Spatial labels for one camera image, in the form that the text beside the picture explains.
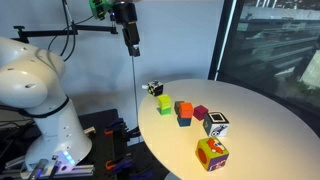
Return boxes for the black clamp purple handles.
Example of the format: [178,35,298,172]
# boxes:
[103,117,142,152]
[105,151,154,180]

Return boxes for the black base platform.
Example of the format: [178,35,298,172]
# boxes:
[77,108,168,180]

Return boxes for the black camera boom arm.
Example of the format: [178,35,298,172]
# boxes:
[13,24,119,43]

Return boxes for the dark window frame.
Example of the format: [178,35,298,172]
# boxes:
[207,0,244,82]

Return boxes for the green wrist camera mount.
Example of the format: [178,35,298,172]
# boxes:
[88,0,115,21]

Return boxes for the blue block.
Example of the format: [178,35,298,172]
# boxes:
[176,115,193,128]

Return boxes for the black hanging cable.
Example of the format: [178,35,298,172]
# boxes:
[47,0,95,63]

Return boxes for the white picture cube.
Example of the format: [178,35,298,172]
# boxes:
[202,111,231,138]

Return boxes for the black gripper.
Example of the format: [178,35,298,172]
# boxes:
[114,1,141,58]

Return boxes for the aluminium rail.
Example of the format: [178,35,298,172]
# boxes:
[0,154,98,180]

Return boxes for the black cable around robot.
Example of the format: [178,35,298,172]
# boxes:
[0,94,71,119]

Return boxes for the yellow green block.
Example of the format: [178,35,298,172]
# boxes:
[173,100,185,116]

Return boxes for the magenta block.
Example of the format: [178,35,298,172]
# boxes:
[193,104,209,121]

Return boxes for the colourful soft picture cube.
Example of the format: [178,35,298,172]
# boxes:
[195,136,230,173]

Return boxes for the thin grey cable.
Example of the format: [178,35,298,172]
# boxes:
[131,55,140,130]

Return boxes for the orange block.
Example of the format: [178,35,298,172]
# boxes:
[179,101,195,120]

